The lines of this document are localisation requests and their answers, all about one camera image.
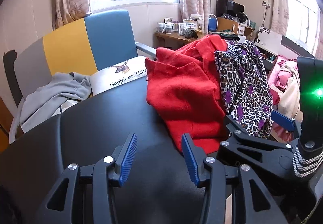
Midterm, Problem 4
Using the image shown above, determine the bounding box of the white printed pillow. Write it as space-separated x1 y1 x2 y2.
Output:
89 56 148 96

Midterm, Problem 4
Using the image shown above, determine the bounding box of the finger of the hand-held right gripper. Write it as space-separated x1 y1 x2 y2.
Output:
271 110 303 139
217 114 294 182

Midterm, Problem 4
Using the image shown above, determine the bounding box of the wooden cabinet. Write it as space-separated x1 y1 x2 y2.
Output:
216 17 253 38

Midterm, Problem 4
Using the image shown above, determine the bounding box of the narrow window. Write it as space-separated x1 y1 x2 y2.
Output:
286 0 321 56

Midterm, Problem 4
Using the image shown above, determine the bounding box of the grey garment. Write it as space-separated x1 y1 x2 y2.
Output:
9 72 92 144

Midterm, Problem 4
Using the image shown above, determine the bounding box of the group of small jars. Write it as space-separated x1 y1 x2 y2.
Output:
156 14 205 38

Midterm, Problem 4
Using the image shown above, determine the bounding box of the white floral box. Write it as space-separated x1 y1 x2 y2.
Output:
254 26 283 50

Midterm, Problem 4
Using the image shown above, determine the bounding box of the red knit sweater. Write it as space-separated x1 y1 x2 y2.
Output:
145 35 229 155

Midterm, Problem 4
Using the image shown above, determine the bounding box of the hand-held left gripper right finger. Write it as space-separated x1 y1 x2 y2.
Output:
181 133 288 224

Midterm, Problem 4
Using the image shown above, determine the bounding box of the leopard print garment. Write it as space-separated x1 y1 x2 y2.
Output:
214 40 274 140

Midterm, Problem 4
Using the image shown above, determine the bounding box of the pink blanket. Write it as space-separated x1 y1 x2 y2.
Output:
267 55 299 136

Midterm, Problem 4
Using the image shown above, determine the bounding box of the person's right forearm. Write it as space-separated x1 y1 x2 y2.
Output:
292 141 323 189

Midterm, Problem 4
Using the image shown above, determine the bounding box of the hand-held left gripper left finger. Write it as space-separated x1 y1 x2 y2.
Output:
38 133 139 224

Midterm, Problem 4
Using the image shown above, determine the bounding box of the grey yellow blue sofa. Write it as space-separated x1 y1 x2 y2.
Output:
14 10 157 108

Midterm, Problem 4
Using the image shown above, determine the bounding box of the black monitor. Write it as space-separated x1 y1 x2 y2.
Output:
216 0 245 18

